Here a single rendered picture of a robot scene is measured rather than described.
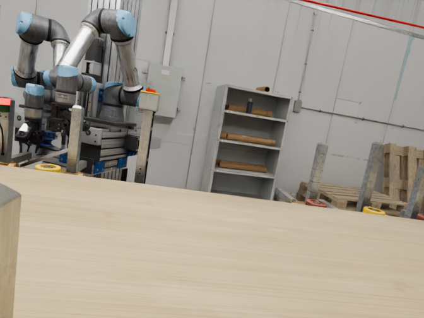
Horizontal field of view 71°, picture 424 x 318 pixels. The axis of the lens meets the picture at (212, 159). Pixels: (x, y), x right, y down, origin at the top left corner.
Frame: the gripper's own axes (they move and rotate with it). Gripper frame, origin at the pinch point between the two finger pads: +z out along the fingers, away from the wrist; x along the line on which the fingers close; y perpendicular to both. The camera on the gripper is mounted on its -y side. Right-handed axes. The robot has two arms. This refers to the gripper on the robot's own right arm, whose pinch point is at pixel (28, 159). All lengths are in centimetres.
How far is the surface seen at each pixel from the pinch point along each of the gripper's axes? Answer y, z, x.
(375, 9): 283, -212, -323
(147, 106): -31, -35, -55
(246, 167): 226, 33, -166
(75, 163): -30.0, -9.4, -30.3
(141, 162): -30, -13, -55
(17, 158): -12.9, -3.3, -1.5
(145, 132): -30, -25, -55
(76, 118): -29.4, -26.5, -28.9
